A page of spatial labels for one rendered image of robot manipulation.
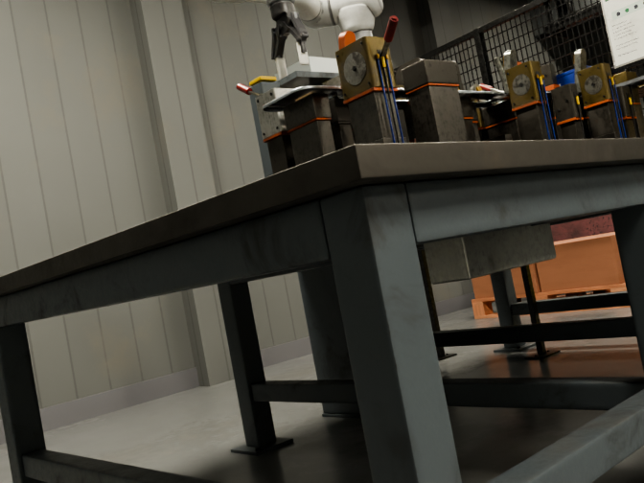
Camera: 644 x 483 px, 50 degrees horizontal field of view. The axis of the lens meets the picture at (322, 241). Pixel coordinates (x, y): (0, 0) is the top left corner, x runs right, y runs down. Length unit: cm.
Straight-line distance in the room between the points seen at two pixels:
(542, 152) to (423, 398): 43
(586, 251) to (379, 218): 398
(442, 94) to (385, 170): 100
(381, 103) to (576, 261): 337
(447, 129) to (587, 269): 312
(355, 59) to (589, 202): 64
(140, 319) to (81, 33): 178
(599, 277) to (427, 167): 394
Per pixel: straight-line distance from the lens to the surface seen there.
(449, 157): 90
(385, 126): 157
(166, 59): 468
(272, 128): 186
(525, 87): 211
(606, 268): 472
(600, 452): 123
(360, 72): 160
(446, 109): 178
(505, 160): 100
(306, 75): 214
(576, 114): 228
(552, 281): 494
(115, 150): 447
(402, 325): 84
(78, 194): 430
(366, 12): 277
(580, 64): 245
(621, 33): 309
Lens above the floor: 57
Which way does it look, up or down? 2 degrees up
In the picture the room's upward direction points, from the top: 11 degrees counter-clockwise
